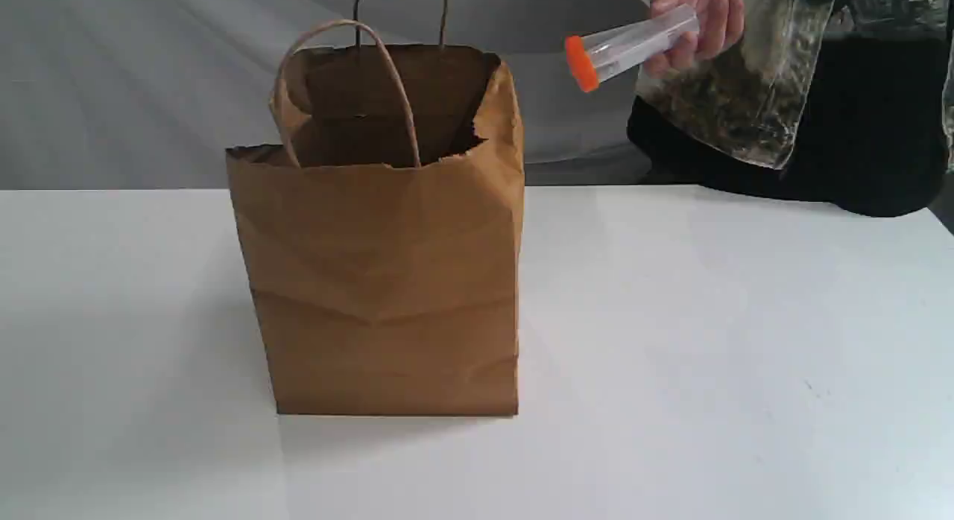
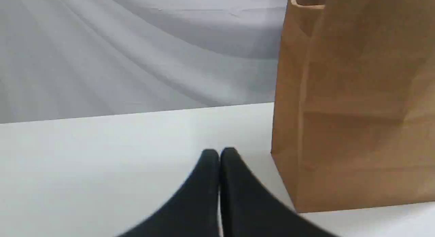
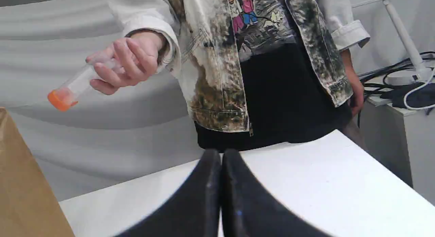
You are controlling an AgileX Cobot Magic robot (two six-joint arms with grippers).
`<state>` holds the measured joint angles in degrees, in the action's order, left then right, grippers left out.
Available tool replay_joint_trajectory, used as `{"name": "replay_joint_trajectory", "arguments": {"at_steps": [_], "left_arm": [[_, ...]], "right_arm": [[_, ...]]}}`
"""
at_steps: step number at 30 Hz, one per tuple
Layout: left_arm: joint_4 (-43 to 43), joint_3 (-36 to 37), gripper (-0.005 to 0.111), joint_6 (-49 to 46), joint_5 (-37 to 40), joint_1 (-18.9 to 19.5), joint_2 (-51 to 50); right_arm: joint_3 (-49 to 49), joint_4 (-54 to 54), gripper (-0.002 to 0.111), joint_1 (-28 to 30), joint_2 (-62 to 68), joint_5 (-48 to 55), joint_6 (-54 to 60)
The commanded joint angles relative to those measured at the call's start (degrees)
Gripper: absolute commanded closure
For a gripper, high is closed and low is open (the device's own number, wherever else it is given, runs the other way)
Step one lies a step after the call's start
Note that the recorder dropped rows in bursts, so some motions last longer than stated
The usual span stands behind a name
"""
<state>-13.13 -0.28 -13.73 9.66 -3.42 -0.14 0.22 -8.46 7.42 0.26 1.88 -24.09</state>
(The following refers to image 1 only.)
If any brown paper bag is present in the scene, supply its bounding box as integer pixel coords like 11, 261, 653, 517
226, 0, 525, 417

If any clear tube orange cap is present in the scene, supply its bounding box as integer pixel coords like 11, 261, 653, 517
563, 4, 701, 93

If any person's hand holding tube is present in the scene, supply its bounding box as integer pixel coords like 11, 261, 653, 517
642, 0, 745, 77

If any camouflage jacket person torso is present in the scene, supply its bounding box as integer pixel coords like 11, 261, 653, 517
627, 0, 952, 218

